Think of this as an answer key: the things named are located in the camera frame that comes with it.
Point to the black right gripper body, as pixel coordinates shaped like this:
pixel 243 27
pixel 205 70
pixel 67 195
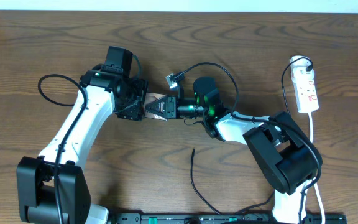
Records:
pixel 175 111

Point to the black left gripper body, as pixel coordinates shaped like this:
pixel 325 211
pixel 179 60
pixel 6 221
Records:
pixel 130 108

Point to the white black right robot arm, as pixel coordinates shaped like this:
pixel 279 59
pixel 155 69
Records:
pixel 285 155

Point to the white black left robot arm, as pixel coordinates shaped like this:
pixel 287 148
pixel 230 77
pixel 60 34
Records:
pixel 52 187

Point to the white charger plug adapter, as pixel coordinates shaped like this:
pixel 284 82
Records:
pixel 301 65

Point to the white power strip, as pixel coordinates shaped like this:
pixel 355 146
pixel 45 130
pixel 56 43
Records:
pixel 305 90

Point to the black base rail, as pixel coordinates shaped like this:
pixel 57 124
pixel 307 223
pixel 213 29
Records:
pixel 136 218

